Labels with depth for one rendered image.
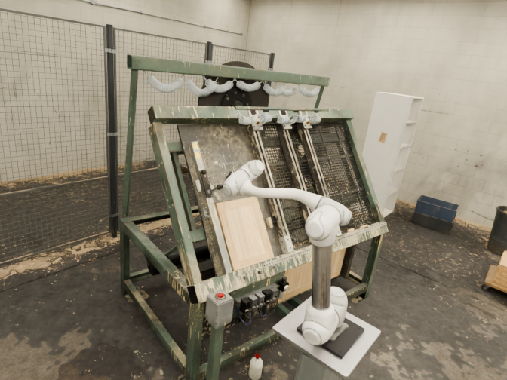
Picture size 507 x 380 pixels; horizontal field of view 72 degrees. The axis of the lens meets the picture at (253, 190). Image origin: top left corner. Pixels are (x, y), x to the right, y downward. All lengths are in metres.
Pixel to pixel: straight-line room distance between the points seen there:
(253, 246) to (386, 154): 3.96
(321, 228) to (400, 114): 4.49
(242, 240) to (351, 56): 5.97
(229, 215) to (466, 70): 5.59
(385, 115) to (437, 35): 1.96
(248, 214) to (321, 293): 0.95
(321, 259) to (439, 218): 4.78
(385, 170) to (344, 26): 3.34
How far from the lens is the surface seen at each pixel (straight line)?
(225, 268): 2.41
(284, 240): 2.71
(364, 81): 7.77
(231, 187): 1.95
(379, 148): 6.16
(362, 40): 7.89
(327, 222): 1.72
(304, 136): 3.24
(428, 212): 6.49
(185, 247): 2.28
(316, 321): 2.00
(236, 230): 2.53
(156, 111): 2.45
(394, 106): 6.06
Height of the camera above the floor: 2.23
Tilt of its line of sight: 20 degrees down
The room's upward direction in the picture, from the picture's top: 7 degrees clockwise
